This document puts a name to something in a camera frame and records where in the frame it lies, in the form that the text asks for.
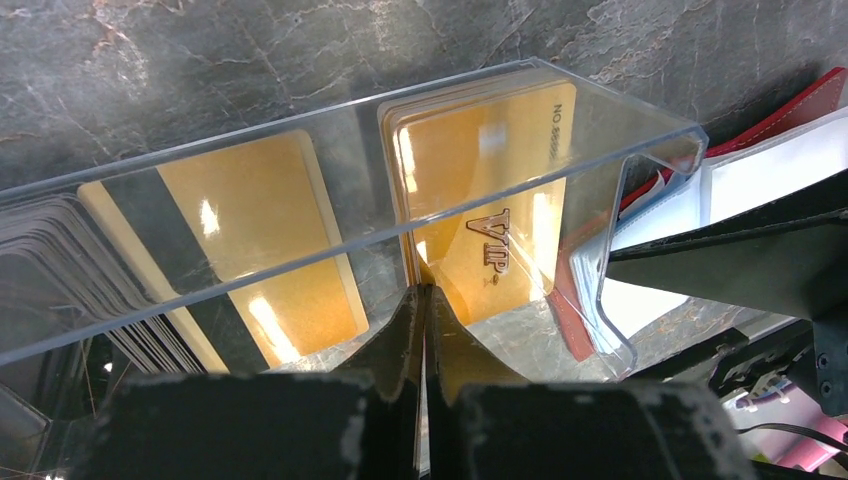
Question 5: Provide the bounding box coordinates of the black VIP card stack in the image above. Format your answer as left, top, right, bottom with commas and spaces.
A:
1, 193, 204, 373

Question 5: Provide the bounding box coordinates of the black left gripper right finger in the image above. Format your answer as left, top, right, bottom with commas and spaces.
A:
427, 286, 529, 479

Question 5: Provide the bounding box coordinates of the red leather card holder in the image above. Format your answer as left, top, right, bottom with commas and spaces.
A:
548, 67, 847, 362

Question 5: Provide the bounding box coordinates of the clear acrylic card tray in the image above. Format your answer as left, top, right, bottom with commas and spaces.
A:
1, 59, 707, 479

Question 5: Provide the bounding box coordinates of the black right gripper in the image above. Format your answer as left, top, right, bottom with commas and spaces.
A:
606, 171, 847, 418

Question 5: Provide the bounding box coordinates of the gold VIP card stack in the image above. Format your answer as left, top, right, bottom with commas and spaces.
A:
377, 71, 577, 325

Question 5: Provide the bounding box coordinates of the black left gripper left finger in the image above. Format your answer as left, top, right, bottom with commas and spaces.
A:
336, 285, 428, 479

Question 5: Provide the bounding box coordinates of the gold card stack middle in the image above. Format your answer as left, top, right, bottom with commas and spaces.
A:
77, 129, 369, 374

